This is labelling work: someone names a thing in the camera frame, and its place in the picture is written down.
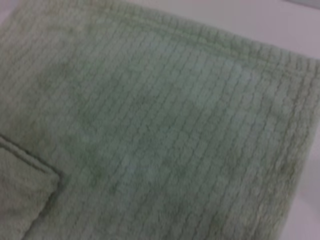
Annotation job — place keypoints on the pale green ribbed towel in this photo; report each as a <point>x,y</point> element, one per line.
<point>150,125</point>

